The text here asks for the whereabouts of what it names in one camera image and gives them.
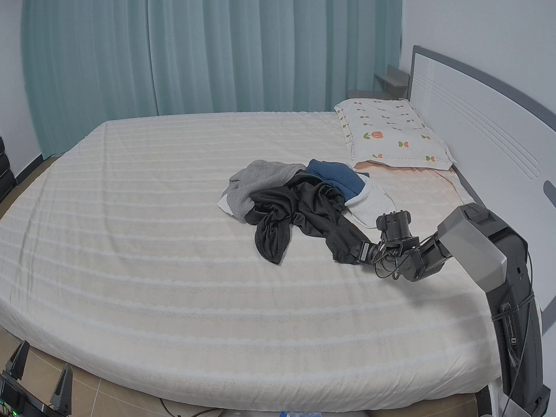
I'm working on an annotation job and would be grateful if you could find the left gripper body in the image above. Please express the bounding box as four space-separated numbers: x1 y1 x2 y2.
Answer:
0 373 71 417

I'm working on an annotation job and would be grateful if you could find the bed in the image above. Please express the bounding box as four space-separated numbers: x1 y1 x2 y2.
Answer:
0 45 556 411

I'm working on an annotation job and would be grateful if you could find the blue-green curtain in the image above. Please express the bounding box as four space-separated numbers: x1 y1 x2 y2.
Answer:
21 0 150 159
147 0 402 117

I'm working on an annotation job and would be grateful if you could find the white printed pillow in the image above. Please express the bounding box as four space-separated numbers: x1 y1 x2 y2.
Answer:
334 97 457 172

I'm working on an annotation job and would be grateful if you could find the black chest of drawers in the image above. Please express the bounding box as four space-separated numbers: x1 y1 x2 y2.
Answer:
0 136 19 204

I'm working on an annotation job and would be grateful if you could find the grey bedside table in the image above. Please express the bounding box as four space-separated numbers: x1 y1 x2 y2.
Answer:
347 65 410 101

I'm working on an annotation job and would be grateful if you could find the pile of clothes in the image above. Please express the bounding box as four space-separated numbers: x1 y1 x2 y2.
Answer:
217 158 397 229

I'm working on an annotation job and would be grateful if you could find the black cable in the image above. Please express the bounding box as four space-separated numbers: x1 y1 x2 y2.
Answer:
158 398 185 417

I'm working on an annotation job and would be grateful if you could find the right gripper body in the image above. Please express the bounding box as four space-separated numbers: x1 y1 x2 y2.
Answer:
351 241 385 268

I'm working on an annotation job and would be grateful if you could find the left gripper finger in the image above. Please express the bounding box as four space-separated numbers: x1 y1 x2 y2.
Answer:
51 363 74 410
5 341 30 380

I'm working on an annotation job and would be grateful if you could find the black T-shirt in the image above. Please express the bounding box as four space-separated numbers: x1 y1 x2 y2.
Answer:
244 170 370 265

